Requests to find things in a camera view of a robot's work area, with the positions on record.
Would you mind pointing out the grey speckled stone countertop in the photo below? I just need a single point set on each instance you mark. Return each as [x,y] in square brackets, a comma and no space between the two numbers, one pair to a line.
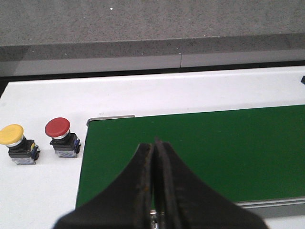
[76,29]

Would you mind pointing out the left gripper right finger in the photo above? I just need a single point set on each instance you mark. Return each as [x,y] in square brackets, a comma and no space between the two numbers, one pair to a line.
[183,201]

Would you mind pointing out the green conveyor belt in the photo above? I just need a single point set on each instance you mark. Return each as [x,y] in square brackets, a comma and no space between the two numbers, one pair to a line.
[245,155]

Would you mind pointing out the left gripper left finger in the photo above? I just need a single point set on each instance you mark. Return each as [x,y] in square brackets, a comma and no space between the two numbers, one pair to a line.
[124,204]

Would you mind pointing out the yellow button far row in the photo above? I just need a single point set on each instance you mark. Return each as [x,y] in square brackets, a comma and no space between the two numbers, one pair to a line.
[21,150]

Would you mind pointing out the red button far row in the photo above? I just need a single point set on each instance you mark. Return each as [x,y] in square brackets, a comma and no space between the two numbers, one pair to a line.
[65,143]

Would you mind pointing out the far metal belt guard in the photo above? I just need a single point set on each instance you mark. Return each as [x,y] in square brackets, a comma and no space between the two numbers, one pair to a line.
[108,118]

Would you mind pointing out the aluminium conveyor side rail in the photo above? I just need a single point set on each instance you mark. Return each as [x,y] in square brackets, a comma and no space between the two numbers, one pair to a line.
[275,208]

